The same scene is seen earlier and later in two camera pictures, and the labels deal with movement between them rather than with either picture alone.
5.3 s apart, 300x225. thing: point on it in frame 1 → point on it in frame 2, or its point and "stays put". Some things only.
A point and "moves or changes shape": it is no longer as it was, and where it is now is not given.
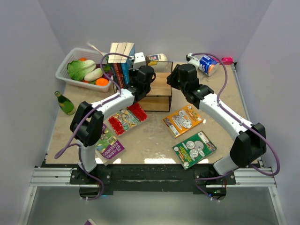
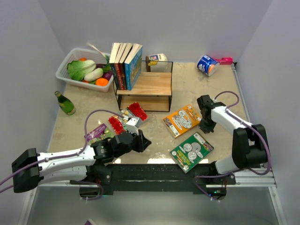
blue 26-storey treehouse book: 130,50 moves or changes shape
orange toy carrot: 101,82 stays put
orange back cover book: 183,120 stays put
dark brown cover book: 119,74 → 123,57
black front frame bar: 154,179 stays put
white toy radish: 94,75 stays put
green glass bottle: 66,106 stays put
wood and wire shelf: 158,99 stays put
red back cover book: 117,64 stays put
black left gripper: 132,73 → 142,142
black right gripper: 171,78 → 205,129
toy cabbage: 78,69 stays put
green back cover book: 194,149 moves or changes shape
